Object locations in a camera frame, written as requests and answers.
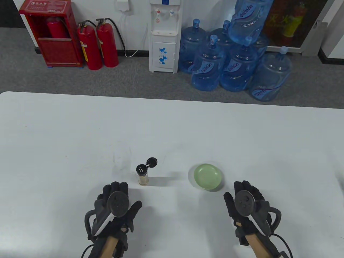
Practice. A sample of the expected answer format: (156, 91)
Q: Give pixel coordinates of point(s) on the black and white hand controller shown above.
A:
(118, 204)
(244, 203)

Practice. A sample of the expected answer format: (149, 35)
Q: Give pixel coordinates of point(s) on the red fire extinguisher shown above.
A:
(90, 48)
(107, 45)
(57, 28)

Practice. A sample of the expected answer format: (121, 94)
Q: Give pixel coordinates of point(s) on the dark poster panel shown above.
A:
(290, 21)

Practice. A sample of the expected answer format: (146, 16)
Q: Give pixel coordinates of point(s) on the glass seasoning bottle black lid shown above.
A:
(142, 177)

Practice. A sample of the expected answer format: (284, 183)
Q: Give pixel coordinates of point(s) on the red fire extinguisher cabinet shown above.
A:
(60, 51)

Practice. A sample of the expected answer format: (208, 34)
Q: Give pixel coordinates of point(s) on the person's left forearm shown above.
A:
(108, 247)

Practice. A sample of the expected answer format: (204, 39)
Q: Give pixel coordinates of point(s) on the grey metal post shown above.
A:
(314, 37)

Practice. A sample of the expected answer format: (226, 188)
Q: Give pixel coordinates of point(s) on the white water dispenser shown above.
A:
(164, 48)

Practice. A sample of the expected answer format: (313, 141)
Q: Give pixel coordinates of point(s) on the white wall box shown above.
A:
(122, 4)

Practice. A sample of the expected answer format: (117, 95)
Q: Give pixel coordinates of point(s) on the person's left hand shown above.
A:
(118, 186)

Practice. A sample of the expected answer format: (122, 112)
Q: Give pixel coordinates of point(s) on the person's right hand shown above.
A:
(243, 186)

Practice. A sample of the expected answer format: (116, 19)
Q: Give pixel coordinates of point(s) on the person's right forearm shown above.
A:
(258, 246)

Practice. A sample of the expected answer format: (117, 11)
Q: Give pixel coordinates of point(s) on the group of blue water jugs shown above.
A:
(236, 67)

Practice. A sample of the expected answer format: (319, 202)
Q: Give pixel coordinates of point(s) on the green seasoning dish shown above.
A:
(208, 177)

